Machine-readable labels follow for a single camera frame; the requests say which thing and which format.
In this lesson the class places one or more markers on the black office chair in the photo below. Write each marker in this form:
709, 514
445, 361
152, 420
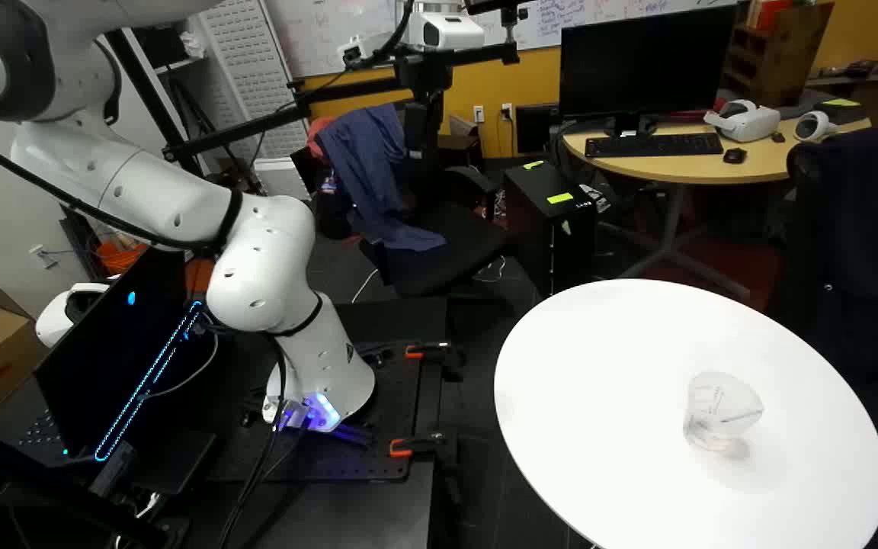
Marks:
472, 242

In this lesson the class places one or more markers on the black computer mouse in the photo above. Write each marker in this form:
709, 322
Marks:
735, 158

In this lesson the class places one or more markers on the dark chair with cloth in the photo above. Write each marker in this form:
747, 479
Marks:
831, 264

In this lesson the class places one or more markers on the white VR headset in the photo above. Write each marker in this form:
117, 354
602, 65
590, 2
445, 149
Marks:
746, 119

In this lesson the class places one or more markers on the black keyboard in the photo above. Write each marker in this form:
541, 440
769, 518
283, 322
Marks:
665, 145

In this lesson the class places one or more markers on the black computer monitor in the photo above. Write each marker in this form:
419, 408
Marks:
644, 65

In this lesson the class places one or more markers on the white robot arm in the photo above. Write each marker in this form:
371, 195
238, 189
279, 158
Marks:
56, 83

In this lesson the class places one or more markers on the black laptop with blue light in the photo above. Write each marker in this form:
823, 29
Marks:
132, 345

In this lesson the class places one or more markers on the clear plastic measuring cup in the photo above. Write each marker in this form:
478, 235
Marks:
720, 396

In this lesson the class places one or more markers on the black desktop computer tower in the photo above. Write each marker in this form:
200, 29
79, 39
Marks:
549, 225

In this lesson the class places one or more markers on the blue jacket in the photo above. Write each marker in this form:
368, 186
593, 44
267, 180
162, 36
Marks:
368, 152

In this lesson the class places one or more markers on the orange handled clamp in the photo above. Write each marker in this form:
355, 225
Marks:
449, 357
421, 446

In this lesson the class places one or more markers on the white VR controller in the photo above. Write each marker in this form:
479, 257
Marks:
816, 125

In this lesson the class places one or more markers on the round wooden desk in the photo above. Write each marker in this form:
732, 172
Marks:
767, 162

